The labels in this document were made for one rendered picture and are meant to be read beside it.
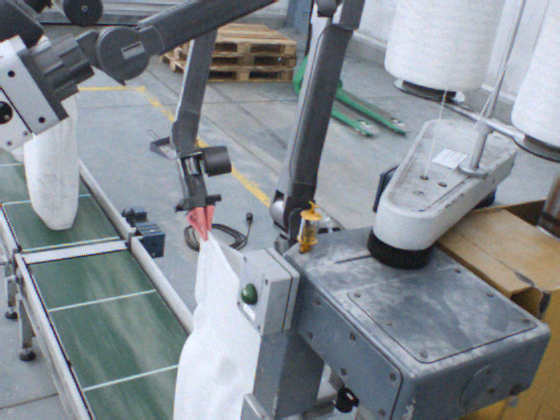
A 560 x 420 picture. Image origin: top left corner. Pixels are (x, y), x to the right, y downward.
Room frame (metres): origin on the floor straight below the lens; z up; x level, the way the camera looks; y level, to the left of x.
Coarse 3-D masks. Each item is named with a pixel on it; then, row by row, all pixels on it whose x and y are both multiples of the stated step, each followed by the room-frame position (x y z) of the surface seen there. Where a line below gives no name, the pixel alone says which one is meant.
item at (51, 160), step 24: (72, 96) 2.43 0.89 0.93; (72, 120) 2.36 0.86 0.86; (24, 144) 2.45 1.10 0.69; (48, 144) 2.32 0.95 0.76; (72, 144) 2.38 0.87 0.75; (48, 168) 2.32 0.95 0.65; (72, 168) 2.38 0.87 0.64; (48, 192) 2.32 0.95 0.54; (72, 192) 2.38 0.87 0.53; (48, 216) 2.32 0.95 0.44; (72, 216) 2.37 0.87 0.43
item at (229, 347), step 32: (224, 256) 1.25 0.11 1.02; (224, 288) 1.17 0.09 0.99; (224, 320) 1.15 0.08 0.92; (192, 352) 1.17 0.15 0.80; (224, 352) 1.12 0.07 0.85; (256, 352) 1.05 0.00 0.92; (192, 384) 1.13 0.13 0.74; (224, 384) 1.06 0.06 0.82; (192, 416) 1.10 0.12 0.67; (224, 416) 1.01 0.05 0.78
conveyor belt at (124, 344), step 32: (96, 256) 2.16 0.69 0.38; (128, 256) 2.20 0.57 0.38; (64, 288) 1.91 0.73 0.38; (96, 288) 1.95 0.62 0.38; (128, 288) 1.98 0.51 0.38; (64, 320) 1.73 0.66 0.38; (96, 320) 1.76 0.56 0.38; (128, 320) 1.79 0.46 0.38; (160, 320) 1.82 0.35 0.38; (96, 352) 1.60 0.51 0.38; (128, 352) 1.63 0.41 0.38; (160, 352) 1.65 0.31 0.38; (96, 384) 1.46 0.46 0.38; (128, 384) 1.48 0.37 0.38; (160, 384) 1.50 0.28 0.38; (96, 416) 1.33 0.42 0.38; (128, 416) 1.35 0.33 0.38; (160, 416) 1.37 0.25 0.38
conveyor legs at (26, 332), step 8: (24, 304) 1.93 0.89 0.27; (24, 312) 1.93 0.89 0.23; (24, 320) 1.92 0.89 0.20; (24, 328) 1.92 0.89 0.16; (24, 336) 1.92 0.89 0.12; (32, 336) 1.95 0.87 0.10; (24, 344) 1.92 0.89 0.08; (24, 352) 1.94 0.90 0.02; (32, 352) 1.97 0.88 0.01; (24, 360) 1.92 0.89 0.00
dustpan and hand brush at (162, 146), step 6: (162, 138) 4.37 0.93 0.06; (168, 138) 4.43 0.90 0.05; (150, 144) 4.26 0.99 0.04; (156, 144) 4.32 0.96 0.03; (162, 144) 4.38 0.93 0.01; (168, 144) 4.42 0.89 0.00; (198, 144) 4.44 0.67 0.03; (156, 150) 4.23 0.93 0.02; (162, 150) 4.26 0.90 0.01; (168, 150) 4.29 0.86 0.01; (174, 150) 4.32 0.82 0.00; (168, 156) 4.18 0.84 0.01; (174, 156) 4.21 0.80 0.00; (180, 156) 4.23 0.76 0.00
